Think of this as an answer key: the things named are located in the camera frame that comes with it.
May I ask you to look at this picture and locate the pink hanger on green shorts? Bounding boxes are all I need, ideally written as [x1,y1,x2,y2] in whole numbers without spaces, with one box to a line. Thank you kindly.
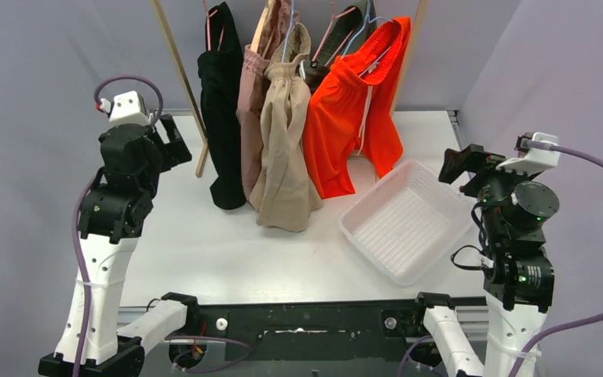
[312,1,359,67]

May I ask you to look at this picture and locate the pink shorts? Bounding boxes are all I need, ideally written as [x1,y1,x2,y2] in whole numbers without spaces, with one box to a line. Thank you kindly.
[236,1,290,197]

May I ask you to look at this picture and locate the white plastic basket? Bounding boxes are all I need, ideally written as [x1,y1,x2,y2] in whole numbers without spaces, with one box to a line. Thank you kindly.
[338,159,473,287]

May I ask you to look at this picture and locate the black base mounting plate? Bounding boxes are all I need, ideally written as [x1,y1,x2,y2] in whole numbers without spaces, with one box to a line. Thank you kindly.
[175,298,428,361]

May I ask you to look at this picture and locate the orange shorts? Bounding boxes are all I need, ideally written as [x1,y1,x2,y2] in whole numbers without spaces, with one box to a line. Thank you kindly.
[302,16,412,199]

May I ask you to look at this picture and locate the black shorts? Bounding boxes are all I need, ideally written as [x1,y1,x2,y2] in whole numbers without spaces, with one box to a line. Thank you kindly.
[197,2,246,210]

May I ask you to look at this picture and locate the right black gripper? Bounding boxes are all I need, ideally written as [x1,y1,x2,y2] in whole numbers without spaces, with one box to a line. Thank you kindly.
[440,142,539,239]

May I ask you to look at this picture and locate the olive green shorts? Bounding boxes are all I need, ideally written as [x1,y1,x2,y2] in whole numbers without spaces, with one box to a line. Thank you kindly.
[298,1,376,93]

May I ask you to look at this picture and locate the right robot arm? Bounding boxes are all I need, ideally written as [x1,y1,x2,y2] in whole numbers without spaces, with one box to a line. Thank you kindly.
[410,144,560,376]

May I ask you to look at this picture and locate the wooden clothes rack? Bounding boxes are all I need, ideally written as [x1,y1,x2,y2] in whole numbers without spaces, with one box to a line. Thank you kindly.
[150,0,429,178]

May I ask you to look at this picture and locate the pink hanger on black shorts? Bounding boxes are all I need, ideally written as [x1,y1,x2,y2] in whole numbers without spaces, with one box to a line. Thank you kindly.
[202,0,225,51]

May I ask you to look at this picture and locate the light blue wire hanger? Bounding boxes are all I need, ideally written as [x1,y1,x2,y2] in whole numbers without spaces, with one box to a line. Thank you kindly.
[343,0,390,77]

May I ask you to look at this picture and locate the beige shorts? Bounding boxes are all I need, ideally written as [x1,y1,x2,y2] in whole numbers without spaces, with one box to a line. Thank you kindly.
[249,23,322,232]

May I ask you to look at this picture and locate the blue hanger on beige shorts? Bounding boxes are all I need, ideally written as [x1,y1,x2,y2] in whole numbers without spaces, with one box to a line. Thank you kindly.
[281,0,296,62]

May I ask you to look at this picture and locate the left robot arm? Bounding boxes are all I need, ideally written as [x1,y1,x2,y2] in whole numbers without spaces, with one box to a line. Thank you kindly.
[38,114,202,376]

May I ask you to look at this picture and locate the wooden hanger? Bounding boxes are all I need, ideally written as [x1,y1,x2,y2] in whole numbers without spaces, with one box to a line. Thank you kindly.
[250,0,276,58]

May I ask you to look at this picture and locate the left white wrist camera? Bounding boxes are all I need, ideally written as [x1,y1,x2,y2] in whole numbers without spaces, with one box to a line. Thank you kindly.
[96,90,151,126]

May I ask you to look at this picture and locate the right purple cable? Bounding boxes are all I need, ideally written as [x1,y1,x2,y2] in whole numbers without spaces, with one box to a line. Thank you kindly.
[507,140,603,377]

